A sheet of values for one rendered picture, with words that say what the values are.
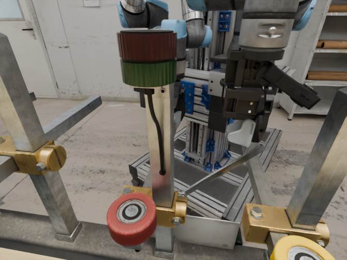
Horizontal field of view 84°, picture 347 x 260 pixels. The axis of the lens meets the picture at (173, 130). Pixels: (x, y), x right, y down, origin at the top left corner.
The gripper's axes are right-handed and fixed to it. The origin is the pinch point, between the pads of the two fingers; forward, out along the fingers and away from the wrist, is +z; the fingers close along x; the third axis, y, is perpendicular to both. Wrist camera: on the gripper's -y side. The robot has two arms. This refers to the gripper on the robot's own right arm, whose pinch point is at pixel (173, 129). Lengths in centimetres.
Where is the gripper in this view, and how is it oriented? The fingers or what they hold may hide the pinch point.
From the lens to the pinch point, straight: 71.9
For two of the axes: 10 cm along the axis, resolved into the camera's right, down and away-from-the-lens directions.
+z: 0.0, 8.7, 4.9
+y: 1.5, -4.9, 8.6
